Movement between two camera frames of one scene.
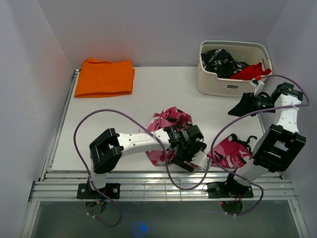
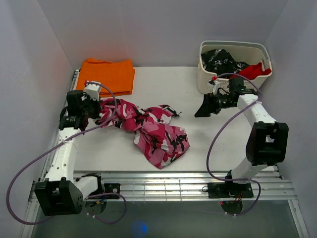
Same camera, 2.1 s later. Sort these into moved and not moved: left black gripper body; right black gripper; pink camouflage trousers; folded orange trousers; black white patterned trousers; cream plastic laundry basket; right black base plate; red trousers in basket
Moved: pink camouflage trousers; right black gripper; left black gripper body
Not moved: red trousers in basket; black white patterned trousers; right black base plate; cream plastic laundry basket; folded orange trousers
